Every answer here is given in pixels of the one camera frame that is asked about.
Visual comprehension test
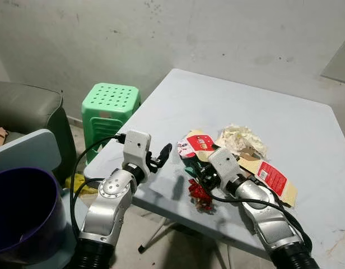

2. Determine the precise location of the red wrapper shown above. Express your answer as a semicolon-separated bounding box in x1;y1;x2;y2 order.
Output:
188;179;216;214

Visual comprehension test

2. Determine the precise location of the purple rubbish bin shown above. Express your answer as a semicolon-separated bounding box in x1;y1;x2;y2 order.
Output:
0;166;68;265

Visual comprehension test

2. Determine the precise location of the white crumpled tissue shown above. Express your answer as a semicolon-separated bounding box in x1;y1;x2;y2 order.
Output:
216;124;269;160

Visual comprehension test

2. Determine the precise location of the brown packet with red label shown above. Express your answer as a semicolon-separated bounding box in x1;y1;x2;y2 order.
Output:
235;147;300;209

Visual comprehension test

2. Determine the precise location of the green plastic stool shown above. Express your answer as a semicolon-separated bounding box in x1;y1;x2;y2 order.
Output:
81;82;142;164

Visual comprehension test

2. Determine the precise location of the grey folding table leg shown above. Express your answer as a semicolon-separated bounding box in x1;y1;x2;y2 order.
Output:
137;217;181;254

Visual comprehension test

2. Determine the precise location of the yellow crumpled scrap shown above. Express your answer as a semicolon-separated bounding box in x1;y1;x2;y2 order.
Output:
63;173;101;195

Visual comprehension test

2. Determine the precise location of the light blue small chair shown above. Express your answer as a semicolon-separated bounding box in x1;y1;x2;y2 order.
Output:
0;129;90;269

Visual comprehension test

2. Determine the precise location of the grey-green leather sofa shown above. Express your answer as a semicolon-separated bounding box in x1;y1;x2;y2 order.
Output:
0;81;77;183

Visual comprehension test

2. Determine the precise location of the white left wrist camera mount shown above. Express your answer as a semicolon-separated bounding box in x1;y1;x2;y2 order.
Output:
123;130;152;169

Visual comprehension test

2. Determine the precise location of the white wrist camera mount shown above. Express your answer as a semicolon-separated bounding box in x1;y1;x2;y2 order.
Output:
208;147;244;187
123;130;152;169

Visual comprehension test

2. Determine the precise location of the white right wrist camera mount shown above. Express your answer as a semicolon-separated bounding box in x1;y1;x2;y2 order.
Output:
208;147;244;187

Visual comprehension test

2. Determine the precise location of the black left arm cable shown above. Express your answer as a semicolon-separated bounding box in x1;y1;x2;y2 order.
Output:
69;133;126;239

